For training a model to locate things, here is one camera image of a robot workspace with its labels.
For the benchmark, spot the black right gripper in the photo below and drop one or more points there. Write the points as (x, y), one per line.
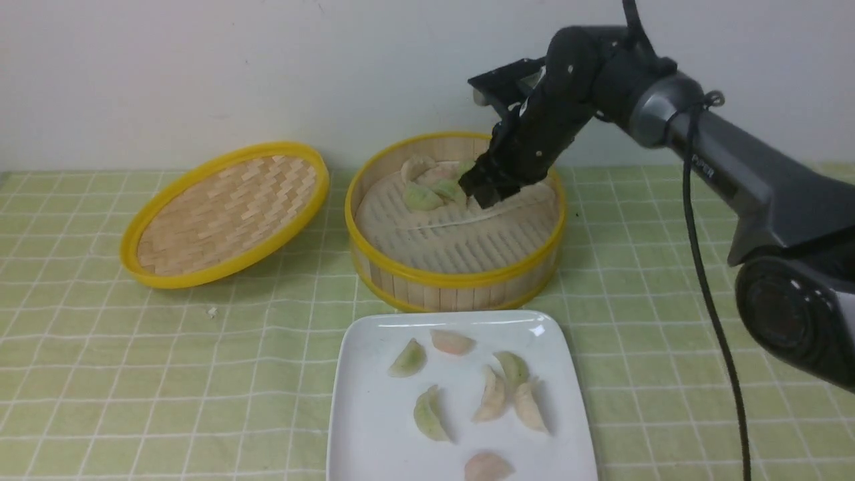
(524, 147)

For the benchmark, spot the pink dumpling steamer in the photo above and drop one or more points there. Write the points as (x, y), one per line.
(487, 466)

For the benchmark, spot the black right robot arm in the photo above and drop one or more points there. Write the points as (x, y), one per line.
(793, 241)

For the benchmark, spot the pink dumpling on plate top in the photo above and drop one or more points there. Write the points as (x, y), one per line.
(451, 342)

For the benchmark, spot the green dumpling on plate left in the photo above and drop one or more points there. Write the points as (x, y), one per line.
(409, 361)

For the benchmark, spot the green dumpling on plate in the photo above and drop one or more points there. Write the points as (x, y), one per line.
(409, 361)
(427, 415)

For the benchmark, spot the cream dumpling on plate right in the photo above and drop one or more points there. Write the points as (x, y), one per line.
(526, 406)

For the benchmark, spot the cream dumpling on plate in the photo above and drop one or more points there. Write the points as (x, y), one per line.
(526, 406)
(492, 403)

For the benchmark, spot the cream dumpling on plate centre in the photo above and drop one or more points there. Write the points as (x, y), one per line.
(492, 403)

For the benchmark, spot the green dumpling on plate bottom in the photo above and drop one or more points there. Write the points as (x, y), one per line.
(427, 415)

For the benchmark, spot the green dumpling in steamer back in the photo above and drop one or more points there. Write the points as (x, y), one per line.
(464, 166)

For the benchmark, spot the green dumpling in steamer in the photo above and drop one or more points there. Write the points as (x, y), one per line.
(417, 197)
(448, 189)
(464, 166)

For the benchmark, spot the pink dumpling in steamer back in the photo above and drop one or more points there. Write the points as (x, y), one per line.
(438, 174)

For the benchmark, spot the green dumpling in steamer middle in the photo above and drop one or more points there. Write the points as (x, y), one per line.
(448, 189)

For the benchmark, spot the white dumpling in steamer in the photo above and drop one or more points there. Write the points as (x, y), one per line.
(415, 166)

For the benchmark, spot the white steamer liner paper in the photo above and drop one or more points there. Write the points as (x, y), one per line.
(457, 239)

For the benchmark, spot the green dumpling in steamer left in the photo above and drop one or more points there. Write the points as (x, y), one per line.
(417, 197)

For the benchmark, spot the bamboo steamer basket yellow rim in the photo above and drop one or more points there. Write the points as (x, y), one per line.
(419, 291)

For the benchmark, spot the bamboo steamer lid yellow rim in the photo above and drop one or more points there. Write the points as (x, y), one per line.
(225, 215)

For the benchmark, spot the green checkered tablecloth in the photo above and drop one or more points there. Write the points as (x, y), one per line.
(103, 378)

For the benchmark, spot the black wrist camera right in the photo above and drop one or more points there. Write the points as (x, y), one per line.
(504, 87)

